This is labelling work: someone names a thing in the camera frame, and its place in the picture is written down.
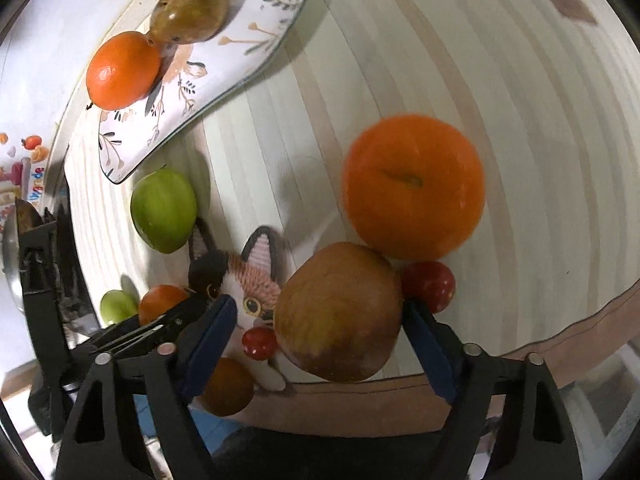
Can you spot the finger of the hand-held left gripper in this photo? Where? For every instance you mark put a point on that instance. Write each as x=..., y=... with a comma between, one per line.
x=150, y=334
x=165, y=310

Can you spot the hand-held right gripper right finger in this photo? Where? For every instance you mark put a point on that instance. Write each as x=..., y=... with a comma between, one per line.
x=429, y=355

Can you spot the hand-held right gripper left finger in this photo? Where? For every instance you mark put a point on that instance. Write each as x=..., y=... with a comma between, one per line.
x=216, y=336

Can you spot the small orange tomato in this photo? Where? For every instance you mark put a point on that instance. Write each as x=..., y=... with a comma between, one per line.
x=159, y=300

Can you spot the large brown pear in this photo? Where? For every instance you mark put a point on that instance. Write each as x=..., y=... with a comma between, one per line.
x=339, y=312

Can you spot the shiny metal utensil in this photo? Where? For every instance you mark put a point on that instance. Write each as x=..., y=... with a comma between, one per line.
x=10, y=260

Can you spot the small green fruit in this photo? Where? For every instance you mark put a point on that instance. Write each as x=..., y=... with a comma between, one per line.
x=117, y=306

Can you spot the red cherry tomato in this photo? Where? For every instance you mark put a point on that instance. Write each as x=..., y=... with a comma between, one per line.
x=259, y=344
x=431, y=285

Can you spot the small brown-orange fruit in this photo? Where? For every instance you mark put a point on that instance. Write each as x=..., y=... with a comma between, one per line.
x=227, y=387

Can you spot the cat-shaped woven coaster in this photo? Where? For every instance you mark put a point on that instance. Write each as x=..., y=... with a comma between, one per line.
x=250, y=280

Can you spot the large orange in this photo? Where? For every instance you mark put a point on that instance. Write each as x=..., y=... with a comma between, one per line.
x=414, y=186

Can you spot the medium orange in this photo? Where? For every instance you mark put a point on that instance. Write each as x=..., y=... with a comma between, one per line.
x=123, y=71

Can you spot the floral white plate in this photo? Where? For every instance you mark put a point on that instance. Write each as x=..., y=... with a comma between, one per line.
x=235, y=55

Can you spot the greenish brown pear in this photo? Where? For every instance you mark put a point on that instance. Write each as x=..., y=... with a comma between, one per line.
x=191, y=9

